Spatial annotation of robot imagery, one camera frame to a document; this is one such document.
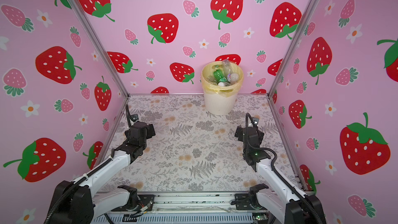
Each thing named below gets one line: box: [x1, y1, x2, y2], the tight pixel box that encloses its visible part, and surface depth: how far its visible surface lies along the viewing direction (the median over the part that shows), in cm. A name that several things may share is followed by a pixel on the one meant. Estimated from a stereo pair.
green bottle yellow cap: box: [212, 68, 229, 84], surface depth 103 cm
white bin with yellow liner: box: [200, 60, 245, 116], surface depth 100 cm
